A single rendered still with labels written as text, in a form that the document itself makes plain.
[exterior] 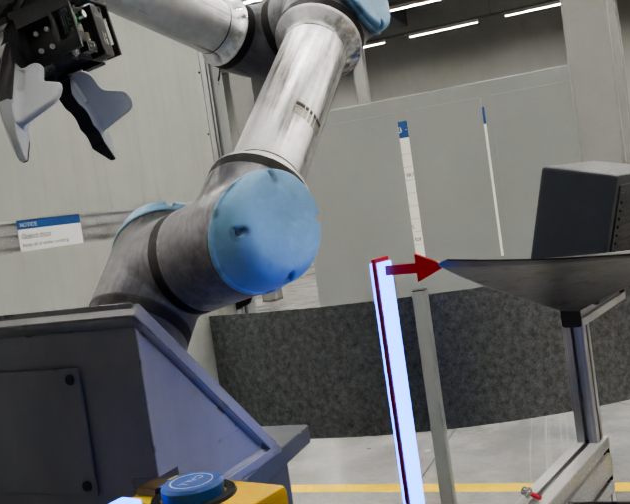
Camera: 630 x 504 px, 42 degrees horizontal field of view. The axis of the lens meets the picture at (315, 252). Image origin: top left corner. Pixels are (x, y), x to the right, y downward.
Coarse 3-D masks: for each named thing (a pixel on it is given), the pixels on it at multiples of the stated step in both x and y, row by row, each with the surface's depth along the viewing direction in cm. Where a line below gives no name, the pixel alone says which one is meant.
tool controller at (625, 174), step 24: (552, 168) 120; (576, 168) 120; (600, 168) 124; (624, 168) 127; (552, 192) 120; (576, 192) 118; (600, 192) 116; (624, 192) 118; (552, 216) 120; (576, 216) 118; (600, 216) 116; (624, 216) 119; (552, 240) 121; (576, 240) 119; (600, 240) 117; (624, 240) 122
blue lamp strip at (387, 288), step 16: (384, 272) 71; (384, 288) 71; (384, 304) 70; (400, 336) 72; (400, 352) 72; (400, 368) 72; (400, 384) 71; (400, 400) 71; (400, 416) 71; (400, 432) 71; (416, 448) 73; (416, 464) 72; (416, 480) 72; (416, 496) 72
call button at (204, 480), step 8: (192, 472) 54; (200, 472) 54; (208, 472) 54; (176, 480) 53; (184, 480) 52; (192, 480) 52; (200, 480) 52; (208, 480) 52; (216, 480) 52; (168, 488) 51; (176, 488) 51; (184, 488) 51; (192, 488) 51; (200, 488) 51; (208, 488) 51; (216, 488) 51; (224, 488) 52; (168, 496) 51; (176, 496) 50; (184, 496) 50; (192, 496) 50; (200, 496) 50; (208, 496) 51; (216, 496) 51
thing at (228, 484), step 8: (224, 480) 54; (232, 480) 55; (232, 488) 52; (240, 488) 52; (248, 488) 52; (256, 488) 52; (264, 488) 52; (272, 488) 52; (280, 488) 52; (136, 496) 54; (144, 496) 54; (160, 496) 53; (224, 496) 51; (232, 496) 51; (240, 496) 51; (248, 496) 51; (256, 496) 51; (264, 496) 51; (272, 496) 51; (280, 496) 51
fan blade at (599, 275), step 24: (456, 264) 58; (480, 264) 57; (504, 264) 56; (528, 264) 56; (552, 264) 56; (576, 264) 58; (600, 264) 60; (624, 264) 62; (504, 288) 68; (528, 288) 68; (552, 288) 68; (576, 288) 69; (600, 288) 70
